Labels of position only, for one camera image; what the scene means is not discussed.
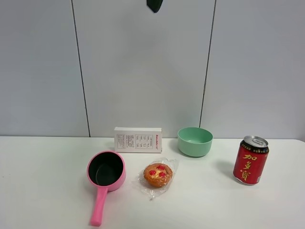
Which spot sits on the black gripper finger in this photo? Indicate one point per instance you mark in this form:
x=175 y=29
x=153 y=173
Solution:
x=154 y=5

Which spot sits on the pink toy saucepan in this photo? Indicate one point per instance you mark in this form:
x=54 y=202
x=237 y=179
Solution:
x=106 y=170

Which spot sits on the white cardboard box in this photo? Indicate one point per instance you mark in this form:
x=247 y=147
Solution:
x=138 y=140

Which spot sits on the green plastic bowl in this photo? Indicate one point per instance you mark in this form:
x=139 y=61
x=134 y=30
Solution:
x=194 y=141

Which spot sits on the wrapped fruit muffin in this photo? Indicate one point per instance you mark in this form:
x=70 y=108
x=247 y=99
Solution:
x=156 y=178

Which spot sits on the red drink can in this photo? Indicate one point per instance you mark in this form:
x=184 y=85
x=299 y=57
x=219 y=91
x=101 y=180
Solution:
x=251 y=158

